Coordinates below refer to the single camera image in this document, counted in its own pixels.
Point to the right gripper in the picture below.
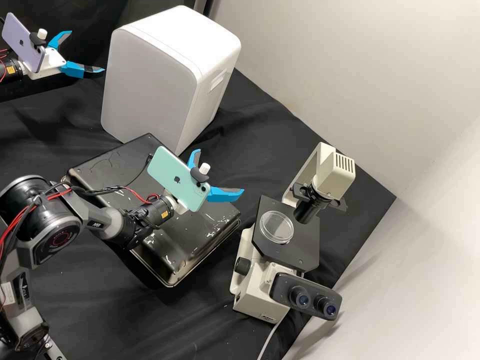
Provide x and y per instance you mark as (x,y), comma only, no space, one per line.
(181,208)

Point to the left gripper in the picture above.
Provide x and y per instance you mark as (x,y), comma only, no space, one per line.
(53,60)

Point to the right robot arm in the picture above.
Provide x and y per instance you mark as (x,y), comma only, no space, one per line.
(48,221)

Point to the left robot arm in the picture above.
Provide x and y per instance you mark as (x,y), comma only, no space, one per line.
(10,68)

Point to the petri dish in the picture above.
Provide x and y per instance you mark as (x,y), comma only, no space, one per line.
(276,227)

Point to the white box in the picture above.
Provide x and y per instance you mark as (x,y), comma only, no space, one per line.
(157,75)

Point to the black tray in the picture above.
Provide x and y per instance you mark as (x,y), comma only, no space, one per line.
(112,168)

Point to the cream microscope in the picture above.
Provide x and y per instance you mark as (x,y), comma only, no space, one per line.
(258,285)

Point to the right wrist camera phone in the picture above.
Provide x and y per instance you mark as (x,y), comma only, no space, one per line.
(176,178)

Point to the wrist camera phone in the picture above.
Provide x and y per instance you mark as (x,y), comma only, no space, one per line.
(176,178)
(19,38)

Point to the left wrist camera phone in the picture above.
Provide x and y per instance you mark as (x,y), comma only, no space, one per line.
(19,38)

